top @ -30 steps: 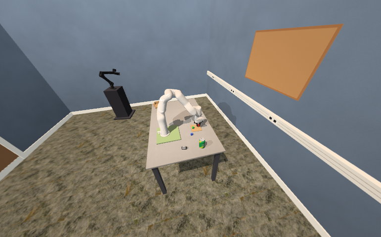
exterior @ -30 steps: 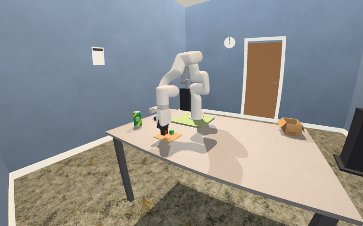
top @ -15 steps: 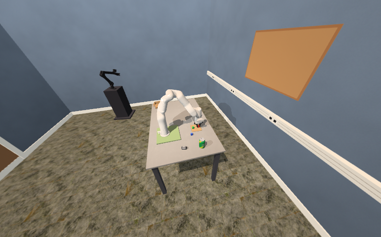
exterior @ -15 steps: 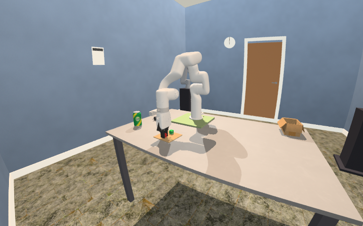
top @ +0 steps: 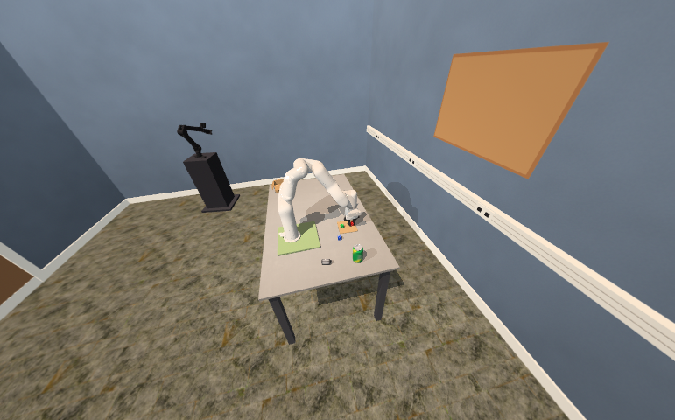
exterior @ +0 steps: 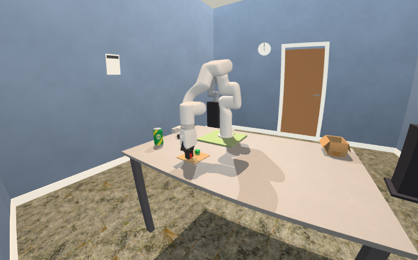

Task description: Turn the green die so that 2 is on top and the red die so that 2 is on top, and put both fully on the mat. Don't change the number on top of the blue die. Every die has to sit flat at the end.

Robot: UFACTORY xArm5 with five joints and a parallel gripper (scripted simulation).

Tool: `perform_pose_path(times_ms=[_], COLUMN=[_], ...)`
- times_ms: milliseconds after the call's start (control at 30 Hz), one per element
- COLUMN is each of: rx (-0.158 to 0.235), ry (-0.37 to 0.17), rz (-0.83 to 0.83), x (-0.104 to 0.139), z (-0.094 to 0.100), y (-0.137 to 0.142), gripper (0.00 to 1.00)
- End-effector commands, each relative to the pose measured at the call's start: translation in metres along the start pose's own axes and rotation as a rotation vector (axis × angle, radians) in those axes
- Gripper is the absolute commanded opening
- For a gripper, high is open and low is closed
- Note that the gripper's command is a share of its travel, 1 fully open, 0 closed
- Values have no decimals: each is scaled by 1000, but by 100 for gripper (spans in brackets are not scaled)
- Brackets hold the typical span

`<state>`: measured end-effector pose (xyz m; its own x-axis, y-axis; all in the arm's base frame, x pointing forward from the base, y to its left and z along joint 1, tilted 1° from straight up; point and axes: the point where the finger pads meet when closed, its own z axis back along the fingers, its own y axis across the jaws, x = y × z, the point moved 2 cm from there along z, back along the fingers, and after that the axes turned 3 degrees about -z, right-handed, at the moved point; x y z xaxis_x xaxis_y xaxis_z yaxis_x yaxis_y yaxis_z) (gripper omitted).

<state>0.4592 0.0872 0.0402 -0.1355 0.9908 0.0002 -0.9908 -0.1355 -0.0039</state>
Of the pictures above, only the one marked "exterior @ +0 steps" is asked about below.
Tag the green soda can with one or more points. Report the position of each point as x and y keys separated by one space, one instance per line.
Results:
x=158 y=136

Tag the tan square mat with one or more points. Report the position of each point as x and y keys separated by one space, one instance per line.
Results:
x=197 y=157

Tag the open brown cardboard box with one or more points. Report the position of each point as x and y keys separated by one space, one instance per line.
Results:
x=341 y=146

